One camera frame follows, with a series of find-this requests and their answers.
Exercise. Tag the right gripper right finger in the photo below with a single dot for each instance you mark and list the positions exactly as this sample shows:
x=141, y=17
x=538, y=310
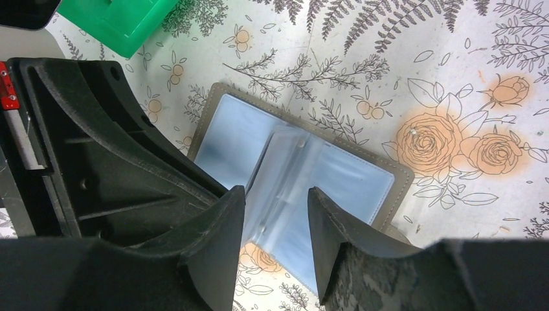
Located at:
x=358, y=267

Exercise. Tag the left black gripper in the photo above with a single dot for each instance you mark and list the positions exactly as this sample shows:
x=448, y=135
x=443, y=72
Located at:
x=79, y=157

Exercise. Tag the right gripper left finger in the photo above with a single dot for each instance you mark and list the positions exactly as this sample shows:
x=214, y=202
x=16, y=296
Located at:
x=191, y=267

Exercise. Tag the grey leather card holder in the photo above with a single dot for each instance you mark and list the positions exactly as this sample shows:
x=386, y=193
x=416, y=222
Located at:
x=278, y=157

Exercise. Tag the green plastic bin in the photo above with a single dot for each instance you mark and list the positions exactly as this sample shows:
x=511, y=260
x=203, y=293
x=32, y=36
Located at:
x=121, y=25

